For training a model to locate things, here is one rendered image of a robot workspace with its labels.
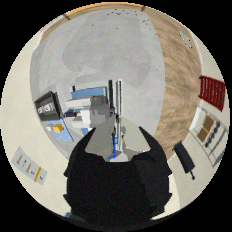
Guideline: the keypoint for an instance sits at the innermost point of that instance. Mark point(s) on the yellow block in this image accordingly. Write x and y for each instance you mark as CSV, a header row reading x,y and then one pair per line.
x,y
58,127

